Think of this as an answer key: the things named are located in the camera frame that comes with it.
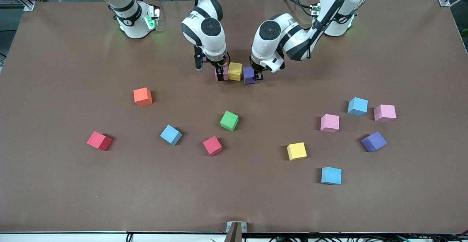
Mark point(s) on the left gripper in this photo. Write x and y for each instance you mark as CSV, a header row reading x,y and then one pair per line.
x,y
256,71

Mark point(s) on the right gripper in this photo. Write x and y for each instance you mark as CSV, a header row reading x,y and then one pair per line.
x,y
218,65

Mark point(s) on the purple foam cube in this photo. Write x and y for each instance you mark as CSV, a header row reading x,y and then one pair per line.
x,y
249,75
373,141

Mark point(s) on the yellow foam cube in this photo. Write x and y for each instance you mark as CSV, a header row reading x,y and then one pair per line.
x,y
235,71
296,151

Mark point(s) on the green foam cube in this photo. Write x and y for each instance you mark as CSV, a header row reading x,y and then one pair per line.
x,y
229,120

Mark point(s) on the blue foam cube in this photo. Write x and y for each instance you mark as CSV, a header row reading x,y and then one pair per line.
x,y
357,106
170,134
331,175

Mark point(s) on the orange foam cube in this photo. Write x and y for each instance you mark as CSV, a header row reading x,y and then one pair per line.
x,y
142,96

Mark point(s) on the pink foam cube with slit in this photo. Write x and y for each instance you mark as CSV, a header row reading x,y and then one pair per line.
x,y
329,123

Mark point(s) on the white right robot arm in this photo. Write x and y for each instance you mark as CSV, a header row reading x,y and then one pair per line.
x,y
206,46

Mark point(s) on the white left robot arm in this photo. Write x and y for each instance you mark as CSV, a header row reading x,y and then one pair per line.
x,y
268,50

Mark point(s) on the red foam cube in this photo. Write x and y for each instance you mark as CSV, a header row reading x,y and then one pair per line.
x,y
98,140
212,145

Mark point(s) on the metal table edge bracket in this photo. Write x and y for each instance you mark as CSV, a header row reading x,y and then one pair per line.
x,y
243,226

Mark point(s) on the white table edge rail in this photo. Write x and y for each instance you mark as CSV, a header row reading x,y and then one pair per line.
x,y
73,237

